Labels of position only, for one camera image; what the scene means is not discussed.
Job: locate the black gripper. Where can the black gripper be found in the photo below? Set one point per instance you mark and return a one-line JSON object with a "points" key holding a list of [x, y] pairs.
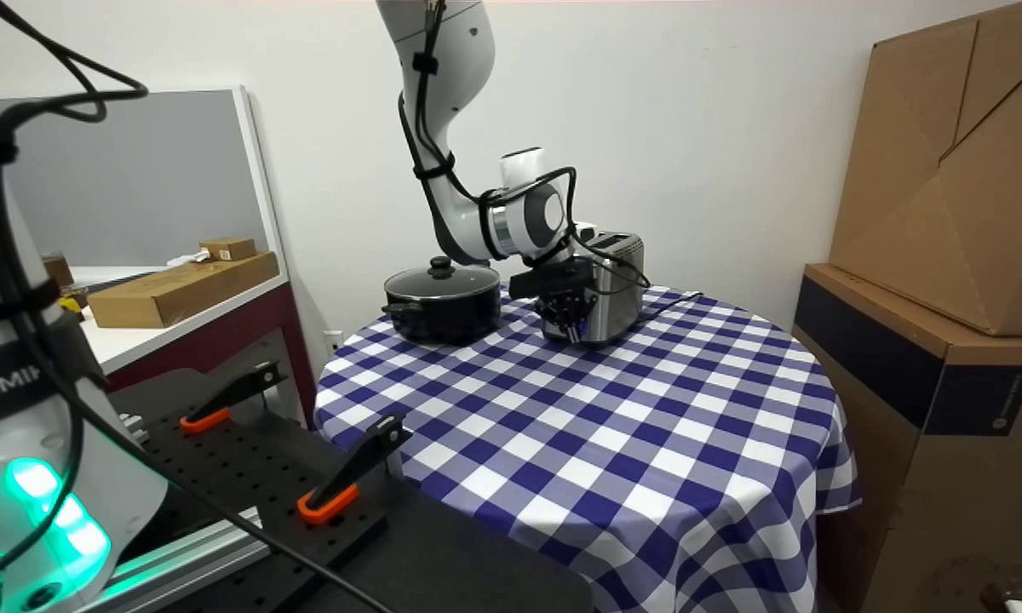
{"points": [[546, 277]]}

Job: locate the silver two-slot toaster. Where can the silver two-slot toaster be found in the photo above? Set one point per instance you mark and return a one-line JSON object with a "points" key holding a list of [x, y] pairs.
{"points": [[618, 295]]}

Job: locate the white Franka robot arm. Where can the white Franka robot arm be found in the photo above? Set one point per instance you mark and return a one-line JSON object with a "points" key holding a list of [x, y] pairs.
{"points": [[454, 46]]}

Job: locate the black cooking pot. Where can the black cooking pot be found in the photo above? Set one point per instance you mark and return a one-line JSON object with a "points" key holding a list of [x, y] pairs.
{"points": [[446, 323]]}

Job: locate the black pot lid with knob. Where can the black pot lid with knob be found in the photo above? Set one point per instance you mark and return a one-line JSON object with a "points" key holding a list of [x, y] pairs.
{"points": [[446, 277]]}

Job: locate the blue white checkered tablecloth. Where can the blue white checkered tablecloth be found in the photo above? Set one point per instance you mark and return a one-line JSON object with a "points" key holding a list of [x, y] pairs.
{"points": [[600, 454]]}

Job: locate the small wooden block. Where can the small wooden block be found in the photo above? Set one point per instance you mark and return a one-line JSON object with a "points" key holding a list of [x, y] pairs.
{"points": [[231, 250]]}

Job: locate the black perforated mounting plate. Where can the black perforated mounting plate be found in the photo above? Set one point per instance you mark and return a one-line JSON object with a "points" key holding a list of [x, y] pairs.
{"points": [[251, 473]]}

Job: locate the flat cardboard box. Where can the flat cardboard box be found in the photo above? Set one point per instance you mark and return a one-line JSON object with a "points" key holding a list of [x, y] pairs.
{"points": [[183, 291]]}

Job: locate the cardboard box with black band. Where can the cardboard box with black band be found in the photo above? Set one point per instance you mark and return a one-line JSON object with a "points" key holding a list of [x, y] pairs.
{"points": [[932, 478]]}

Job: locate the white desk with red side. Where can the white desk with red side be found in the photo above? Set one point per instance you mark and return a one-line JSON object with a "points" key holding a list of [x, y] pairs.
{"points": [[159, 336]]}

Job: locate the large plain cardboard box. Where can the large plain cardboard box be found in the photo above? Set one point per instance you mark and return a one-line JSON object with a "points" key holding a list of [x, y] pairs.
{"points": [[965, 182]]}

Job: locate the grey partition panel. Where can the grey partition panel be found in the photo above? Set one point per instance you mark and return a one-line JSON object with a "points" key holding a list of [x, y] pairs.
{"points": [[124, 182]]}

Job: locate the aluminium rail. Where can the aluminium rail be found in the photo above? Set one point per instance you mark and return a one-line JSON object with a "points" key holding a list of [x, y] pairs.
{"points": [[183, 562]]}

